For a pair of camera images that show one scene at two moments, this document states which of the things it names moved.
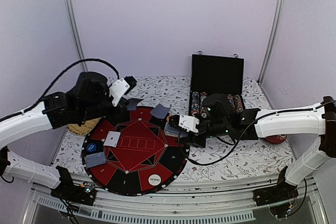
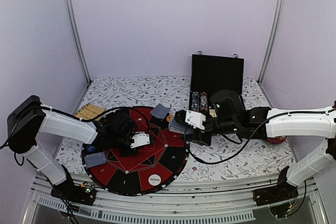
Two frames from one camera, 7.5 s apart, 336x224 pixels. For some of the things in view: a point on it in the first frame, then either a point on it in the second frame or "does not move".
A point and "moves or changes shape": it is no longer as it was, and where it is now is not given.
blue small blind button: (91, 148) does not move
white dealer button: (154, 180) does not move
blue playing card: (94, 159) does not move
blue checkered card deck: (170, 130) moves or changes shape
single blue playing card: (159, 110) does not move
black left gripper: (114, 118) -> (129, 153)
